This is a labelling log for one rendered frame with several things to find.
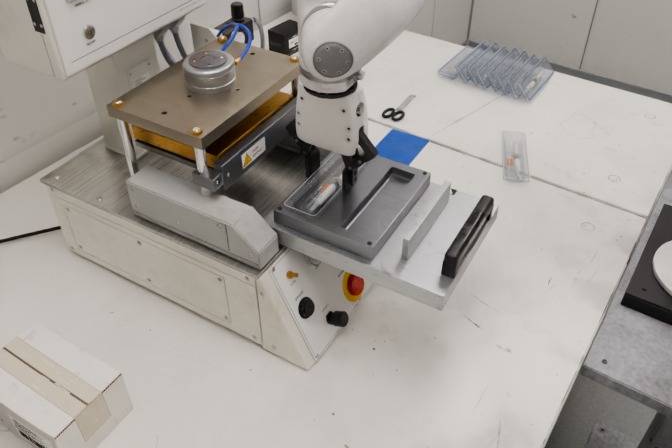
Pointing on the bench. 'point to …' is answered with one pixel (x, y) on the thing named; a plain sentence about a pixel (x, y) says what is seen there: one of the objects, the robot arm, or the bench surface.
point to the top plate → (207, 90)
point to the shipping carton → (58, 392)
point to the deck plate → (266, 169)
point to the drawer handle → (467, 236)
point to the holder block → (363, 208)
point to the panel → (294, 291)
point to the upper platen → (215, 140)
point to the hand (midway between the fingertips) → (330, 171)
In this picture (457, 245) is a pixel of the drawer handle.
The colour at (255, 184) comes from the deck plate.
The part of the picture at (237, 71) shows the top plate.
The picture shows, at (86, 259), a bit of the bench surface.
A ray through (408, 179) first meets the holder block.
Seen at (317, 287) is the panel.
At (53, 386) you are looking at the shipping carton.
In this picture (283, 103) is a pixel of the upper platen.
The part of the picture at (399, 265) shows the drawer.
